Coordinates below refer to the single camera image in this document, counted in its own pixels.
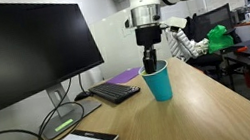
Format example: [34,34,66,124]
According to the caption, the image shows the black computer mouse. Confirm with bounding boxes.
[73,89,94,102]

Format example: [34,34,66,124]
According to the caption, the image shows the white puffy jacket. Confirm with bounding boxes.
[163,21,212,65]

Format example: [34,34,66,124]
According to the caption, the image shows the green label on monitor stand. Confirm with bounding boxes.
[53,118,76,133]

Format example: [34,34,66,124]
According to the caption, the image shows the yellow-green highlighter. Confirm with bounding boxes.
[140,68,149,76]

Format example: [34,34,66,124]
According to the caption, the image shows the purple folder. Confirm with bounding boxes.
[104,65,145,87]

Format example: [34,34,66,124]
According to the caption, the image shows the white wall whiteboard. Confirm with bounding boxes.
[87,2,175,82]

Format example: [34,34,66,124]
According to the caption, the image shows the black computer monitor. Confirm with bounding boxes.
[0,0,111,118]

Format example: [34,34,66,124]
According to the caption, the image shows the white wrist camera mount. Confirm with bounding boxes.
[158,14,189,35]

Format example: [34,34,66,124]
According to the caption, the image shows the black computer keyboard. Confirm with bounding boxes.
[87,77,143,109]

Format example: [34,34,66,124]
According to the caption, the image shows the green bag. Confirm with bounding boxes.
[204,22,236,55]

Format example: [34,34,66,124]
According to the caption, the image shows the black office chair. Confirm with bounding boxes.
[177,2,241,71]

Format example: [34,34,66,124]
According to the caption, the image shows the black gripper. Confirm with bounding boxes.
[134,23,170,76]

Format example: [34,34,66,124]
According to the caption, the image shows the blue plastic cup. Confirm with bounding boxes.
[136,58,174,106]

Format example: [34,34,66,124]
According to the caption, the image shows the silver monitor stand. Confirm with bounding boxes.
[35,76,107,140]

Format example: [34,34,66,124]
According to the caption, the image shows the orange and black clamp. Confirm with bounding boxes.
[234,45,250,55]

